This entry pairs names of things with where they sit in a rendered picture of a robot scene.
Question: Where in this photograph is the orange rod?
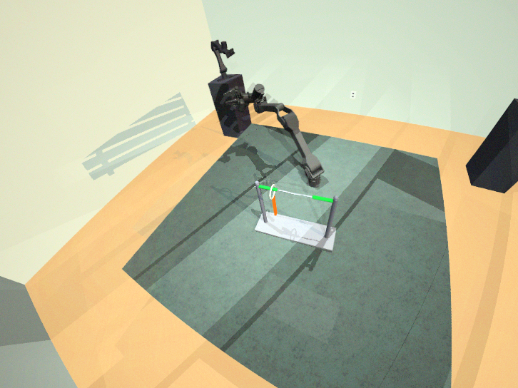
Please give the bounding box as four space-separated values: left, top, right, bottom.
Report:
269 184 277 216

